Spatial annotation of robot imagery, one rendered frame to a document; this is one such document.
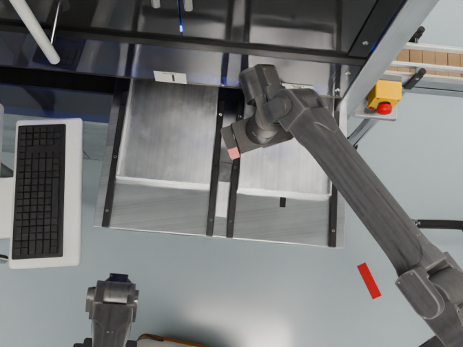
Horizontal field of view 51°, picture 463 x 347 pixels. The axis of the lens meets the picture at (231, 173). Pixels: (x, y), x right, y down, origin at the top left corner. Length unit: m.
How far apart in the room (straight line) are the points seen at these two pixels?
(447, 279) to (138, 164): 0.92
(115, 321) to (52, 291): 1.51
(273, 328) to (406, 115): 1.22
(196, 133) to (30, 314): 1.26
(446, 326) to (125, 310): 0.48
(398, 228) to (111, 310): 0.47
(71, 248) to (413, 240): 1.00
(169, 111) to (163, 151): 0.12
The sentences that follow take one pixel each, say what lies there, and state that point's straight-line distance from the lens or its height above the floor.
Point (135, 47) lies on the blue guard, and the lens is 1.23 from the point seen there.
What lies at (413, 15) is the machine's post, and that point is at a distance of 1.07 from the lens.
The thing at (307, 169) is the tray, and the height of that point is 0.88.
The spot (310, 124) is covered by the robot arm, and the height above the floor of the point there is 1.48.
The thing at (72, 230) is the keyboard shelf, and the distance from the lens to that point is 1.49.
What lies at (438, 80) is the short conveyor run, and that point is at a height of 0.93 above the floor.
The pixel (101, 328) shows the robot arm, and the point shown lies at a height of 1.42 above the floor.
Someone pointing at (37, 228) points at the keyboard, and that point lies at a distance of 1.50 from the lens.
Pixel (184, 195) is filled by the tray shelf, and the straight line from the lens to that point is 1.38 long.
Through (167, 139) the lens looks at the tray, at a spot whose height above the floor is 0.88.
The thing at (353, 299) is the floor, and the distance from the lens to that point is 2.32.
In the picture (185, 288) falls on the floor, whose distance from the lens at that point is 2.23.
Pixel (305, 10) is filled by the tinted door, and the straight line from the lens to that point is 1.05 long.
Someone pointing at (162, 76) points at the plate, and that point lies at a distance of 1.35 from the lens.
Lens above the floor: 2.23
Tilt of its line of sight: 75 degrees down
